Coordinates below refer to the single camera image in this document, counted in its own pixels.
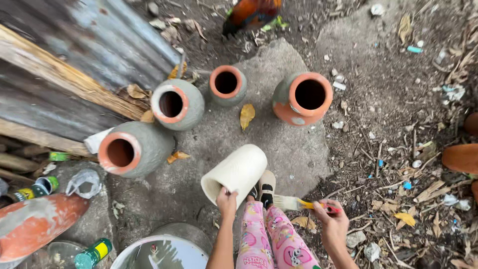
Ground terracotta pot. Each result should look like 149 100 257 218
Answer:
442 143 478 175
464 112 478 136

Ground yellow dry leaf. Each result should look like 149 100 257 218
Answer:
394 212 416 227

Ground paintbrush with yellow red handle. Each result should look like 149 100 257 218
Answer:
273 194 342 215

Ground rooster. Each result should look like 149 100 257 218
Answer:
222 0 283 37

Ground yellow fallen leaf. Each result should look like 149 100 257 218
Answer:
240 103 256 132

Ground clear glass bowl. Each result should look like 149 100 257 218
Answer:
44 241 87 269

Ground person's left hand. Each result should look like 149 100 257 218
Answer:
216 186 239 222

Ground white painted clay pot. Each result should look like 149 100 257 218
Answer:
200 144 268 210

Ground crumpled clear plastic bag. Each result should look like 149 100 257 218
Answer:
65 169 102 200

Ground half-coated orange clay pot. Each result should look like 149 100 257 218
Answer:
272 72 334 127

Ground large grey cement-coated clay pot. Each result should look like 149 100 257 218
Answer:
98 121 176 178

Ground person's right hand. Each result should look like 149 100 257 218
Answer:
309 199 350 255

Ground open green tin can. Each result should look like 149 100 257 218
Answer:
13 176 60 202

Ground black and white slipper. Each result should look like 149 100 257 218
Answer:
246 183 260 202
258 170 277 210

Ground orange dry leaf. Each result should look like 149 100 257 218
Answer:
167 150 191 164

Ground white pipe piece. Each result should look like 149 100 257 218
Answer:
83 127 116 155

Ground wooden plank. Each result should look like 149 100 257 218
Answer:
0 24 147 122

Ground green spray can yellow label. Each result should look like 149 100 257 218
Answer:
74 238 113 269

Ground small grey cement-coated clay pot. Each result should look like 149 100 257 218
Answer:
208 65 248 107

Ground big orange clay jar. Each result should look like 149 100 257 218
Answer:
0 193 90 264

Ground pink patterned pyjama trousers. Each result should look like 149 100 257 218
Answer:
236 201 322 269

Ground white plastic bucket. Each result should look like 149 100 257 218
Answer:
110 234 210 269

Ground corrugated metal sheet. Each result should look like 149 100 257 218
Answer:
0 0 182 142

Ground grey clay pot white rim inside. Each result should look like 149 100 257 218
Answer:
151 78 205 131

